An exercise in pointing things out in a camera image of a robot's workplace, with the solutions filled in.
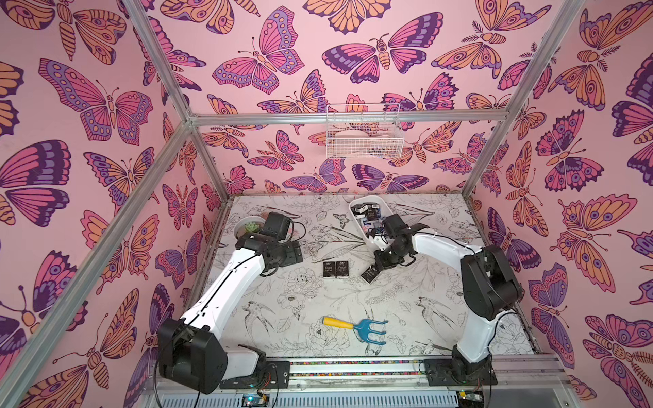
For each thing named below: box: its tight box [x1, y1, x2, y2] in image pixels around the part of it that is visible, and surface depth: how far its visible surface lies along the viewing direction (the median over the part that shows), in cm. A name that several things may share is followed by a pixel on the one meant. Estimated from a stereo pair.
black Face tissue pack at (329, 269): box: [323, 261, 336, 278], surface depth 96 cm
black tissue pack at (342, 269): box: [335, 260, 350, 277], surface depth 96 cm
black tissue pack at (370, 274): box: [360, 264, 382, 285], surface depth 92 cm
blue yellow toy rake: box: [322, 316, 389, 346], surface depth 84 cm
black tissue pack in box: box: [363, 202, 381, 216], surface depth 112 cm
